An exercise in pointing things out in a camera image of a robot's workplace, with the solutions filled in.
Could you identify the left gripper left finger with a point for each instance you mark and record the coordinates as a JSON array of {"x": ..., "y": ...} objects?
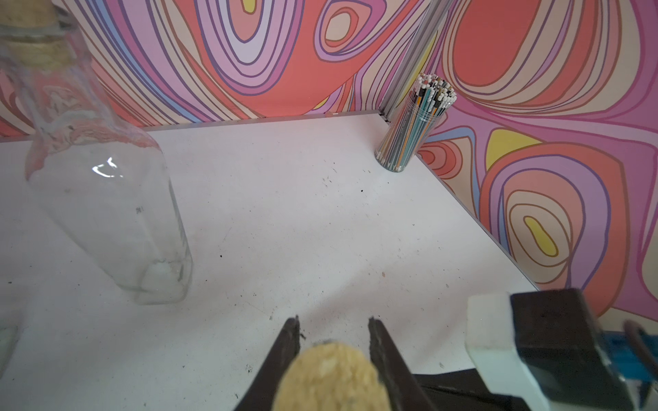
[{"x": 262, "y": 391}]

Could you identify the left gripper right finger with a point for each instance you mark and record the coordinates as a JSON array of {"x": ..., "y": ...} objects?
[{"x": 403, "y": 390}]

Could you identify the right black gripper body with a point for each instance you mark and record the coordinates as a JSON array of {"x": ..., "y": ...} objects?
[{"x": 465, "y": 391}]

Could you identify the clear bottle blue label cork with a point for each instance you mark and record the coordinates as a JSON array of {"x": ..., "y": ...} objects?
[{"x": 331, "y": 376}]

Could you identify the clear bottle red label cork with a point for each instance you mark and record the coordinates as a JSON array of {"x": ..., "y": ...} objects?
[{"x": 104, "y": 181}]

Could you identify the clear bottle with black cap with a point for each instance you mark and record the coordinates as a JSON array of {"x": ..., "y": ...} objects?
[{"x": 9, "y": 337}]

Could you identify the metal cup with pencils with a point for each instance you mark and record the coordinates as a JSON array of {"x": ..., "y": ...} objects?
[{"x": 425, "y": 103}]

